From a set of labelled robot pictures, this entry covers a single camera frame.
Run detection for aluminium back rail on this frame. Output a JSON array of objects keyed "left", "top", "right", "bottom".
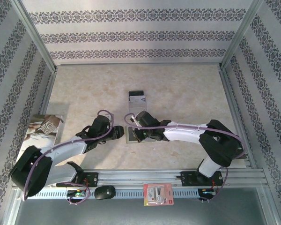
[{"left": 56, "top": 62, "right": 222, "bottom": 67}]

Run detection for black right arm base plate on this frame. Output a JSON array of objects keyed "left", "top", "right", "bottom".
[{"left": 181, "top": 171, "right": 224, "bottom": 188}]

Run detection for black computer mouse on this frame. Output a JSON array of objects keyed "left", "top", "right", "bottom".
[{"left": 94, "top": 185, "right": 116, "bottom": 201}]

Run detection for aluminium mounting rail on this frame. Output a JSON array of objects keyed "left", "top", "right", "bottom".
[{"left": 13, "top": 168, "right": 266, "bottom": 188}]

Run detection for grey sheet metal panel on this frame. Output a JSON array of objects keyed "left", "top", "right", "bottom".
[{"left": 14, "top": 198, "right": 272, "bottom": 225}]

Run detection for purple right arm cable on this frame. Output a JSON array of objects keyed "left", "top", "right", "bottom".
[{"left": 123, "top": 112, "right": 246, "bottom": 204}]

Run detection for silver patterned credit card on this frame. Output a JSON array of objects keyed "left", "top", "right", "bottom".
[{"left": 129, "top": 95, "right": 147, "bottom": 104}]

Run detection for printed magazine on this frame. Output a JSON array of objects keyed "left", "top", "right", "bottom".
[{"left": 18, "top": 114, "right": 64, "bottom": 155}]

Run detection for clear acrylic card stand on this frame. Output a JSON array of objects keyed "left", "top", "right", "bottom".
[{"left": 128, "top": 90, "right": 148, "bottom": 113}]

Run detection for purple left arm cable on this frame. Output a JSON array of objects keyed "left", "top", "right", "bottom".
[{"left": 22, "top": 109, "right": 115, "bottom": 206}]

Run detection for aluminium side rail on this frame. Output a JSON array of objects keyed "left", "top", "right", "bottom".
[
  {"left": 219, "top": 67, "right": 257, "bottom": 169},
  {"left": 38, "top": 70, "right": 59, "bottom": 115}
]

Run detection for grey slotted cable duct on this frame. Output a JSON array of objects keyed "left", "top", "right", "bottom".
[{"left": 22, "top": 189, "right": 200, "bottom": 200}]

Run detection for aluminium frame post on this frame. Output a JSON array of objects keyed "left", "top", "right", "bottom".
[
  {"left": 10, "top": 0, "right": 59, "bottom": 74},
  {"left": 219, "top": 0, "right": 268, "bottom": 71}
]

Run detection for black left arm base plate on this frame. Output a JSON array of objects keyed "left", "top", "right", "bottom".
[{"left": 56, "top": 172, "right": 99, "bottom": 188}]

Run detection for red USB drive package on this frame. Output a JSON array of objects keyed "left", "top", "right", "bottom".
[{"left": 142, "top": 182, "right": 174, "bottom": 207}]

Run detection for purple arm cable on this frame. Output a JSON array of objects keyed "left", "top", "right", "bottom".
[
  {"left": 22, "top": 109, "right": 115, "bottom": 206},
  {"left": 123, "top": 112, "right": 246, "bottom": 204}
]

